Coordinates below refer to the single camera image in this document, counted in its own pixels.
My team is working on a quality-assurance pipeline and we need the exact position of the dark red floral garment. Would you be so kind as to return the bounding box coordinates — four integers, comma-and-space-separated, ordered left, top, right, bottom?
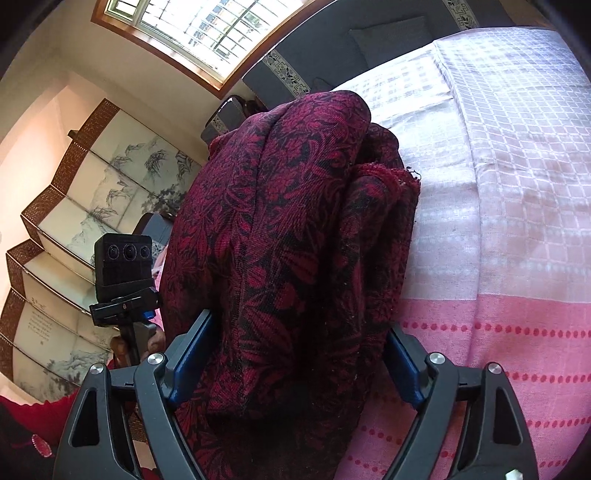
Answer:
159, 90, 422, 480

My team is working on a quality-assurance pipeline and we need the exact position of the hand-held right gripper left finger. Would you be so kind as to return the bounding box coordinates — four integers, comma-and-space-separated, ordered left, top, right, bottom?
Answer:
52, 309, 220, 480

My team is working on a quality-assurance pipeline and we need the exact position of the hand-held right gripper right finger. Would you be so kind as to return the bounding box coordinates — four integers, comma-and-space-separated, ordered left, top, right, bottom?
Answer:
383, 325, 541, 480

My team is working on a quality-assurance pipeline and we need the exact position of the wooden framed barred window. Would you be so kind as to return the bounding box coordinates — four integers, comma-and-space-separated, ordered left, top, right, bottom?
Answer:
90, 0, 342, 90

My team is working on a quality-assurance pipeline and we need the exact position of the dark grey patterned headboard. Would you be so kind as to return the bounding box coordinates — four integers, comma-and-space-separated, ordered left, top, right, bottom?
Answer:
242, 0, 536, 100

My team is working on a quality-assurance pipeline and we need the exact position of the person's left hand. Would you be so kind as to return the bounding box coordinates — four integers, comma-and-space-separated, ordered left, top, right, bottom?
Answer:
140, 323, 166, 363

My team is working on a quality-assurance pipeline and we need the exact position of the grey cushioned wooden chair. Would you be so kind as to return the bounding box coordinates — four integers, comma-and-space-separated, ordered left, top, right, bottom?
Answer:
201, 95, 269, 144
134, 211, 176, 245

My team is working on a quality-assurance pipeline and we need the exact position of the dark grey pillow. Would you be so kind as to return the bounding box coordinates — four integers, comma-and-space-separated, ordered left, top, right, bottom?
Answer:
348, 16, 435, 70

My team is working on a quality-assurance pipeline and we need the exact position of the pink checked blanket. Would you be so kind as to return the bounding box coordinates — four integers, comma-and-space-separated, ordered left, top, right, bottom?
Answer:
152, 28, 591, 480

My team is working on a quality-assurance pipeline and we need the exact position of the person's red and black clothing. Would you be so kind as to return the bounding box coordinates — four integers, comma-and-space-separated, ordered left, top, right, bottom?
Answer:
0, 388, 80, 480

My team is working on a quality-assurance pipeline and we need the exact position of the ink painting folding screen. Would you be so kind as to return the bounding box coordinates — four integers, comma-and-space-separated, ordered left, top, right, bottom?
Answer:
0, 99, 204, 402

